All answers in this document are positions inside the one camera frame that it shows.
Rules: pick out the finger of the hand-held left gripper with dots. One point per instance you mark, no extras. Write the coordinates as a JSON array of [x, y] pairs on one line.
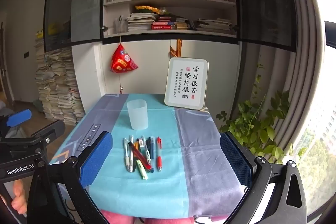
[[51, 129], [18, 117]]

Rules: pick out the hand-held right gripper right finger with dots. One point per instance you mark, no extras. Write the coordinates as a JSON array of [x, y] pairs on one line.
[[235, 158]]

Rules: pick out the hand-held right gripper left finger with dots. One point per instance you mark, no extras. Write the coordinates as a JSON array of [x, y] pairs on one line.
[[97, 158]]

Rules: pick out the translucent plastic cup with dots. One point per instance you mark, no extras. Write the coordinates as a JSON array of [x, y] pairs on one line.
[[137, 115]]

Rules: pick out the person's left hand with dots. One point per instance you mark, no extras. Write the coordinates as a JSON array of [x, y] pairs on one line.
[[20, 195]]

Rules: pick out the green leafy plant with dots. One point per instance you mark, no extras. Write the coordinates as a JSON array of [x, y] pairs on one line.
[[254, 129]]

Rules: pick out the tall pile of papers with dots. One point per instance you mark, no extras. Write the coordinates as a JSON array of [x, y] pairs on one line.
[[59, 87]]

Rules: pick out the blue and grey tablecloth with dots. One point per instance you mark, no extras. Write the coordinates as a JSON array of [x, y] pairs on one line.
[[189, 161]]

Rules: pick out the pink clothing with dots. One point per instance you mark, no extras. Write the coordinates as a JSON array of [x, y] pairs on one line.
[[162, 220]]

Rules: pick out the framed calligraphy sign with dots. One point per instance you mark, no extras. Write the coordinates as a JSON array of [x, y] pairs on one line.
[[186, 82]]

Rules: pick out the red hanging pyramid ornament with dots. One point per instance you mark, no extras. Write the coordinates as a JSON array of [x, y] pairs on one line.
[[123, 60]]

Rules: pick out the grey curtain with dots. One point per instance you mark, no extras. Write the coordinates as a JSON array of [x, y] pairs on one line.
[[299, 56]]

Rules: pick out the orange hanging knot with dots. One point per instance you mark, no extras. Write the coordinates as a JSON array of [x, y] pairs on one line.
[[178, 48]]

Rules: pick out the clear pen holder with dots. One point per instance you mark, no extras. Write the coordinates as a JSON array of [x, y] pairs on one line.
[[120, 26]]

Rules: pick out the stack of magazines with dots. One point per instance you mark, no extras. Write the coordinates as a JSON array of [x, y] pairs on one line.
[[214, 26], [139, 23]]

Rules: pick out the stack of red books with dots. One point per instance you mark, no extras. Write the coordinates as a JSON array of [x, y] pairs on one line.
[[162, 26]]

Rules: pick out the yellow garland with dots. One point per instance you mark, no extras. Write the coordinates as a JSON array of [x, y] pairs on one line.
[[145, 8]]

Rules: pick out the wall switch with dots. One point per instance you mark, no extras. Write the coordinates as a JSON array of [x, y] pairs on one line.
[[26, 55]]

